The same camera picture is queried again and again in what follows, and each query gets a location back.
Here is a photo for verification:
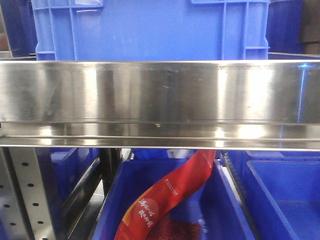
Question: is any blue bin lower left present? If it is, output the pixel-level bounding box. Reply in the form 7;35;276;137
50;147;99;199

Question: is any blue bin lower centre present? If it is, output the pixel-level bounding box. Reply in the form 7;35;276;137
92;159;254;240

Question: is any blue bin lower right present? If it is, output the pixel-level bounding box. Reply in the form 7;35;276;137
226;150;320;240

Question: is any blue bin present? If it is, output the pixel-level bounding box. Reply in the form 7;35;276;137
226;150;320;240
50;147;99;199
92;159;254;240

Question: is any perforated metal shelf upright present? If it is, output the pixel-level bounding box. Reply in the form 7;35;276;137
0;147;63;240

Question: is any red printed bag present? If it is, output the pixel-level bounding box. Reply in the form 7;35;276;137
114;149;216;240

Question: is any stainless steel shelf rail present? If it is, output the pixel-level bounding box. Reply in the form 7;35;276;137
0;60;320;151

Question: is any large blue plastic crate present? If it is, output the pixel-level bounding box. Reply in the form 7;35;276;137
31;0;270;61

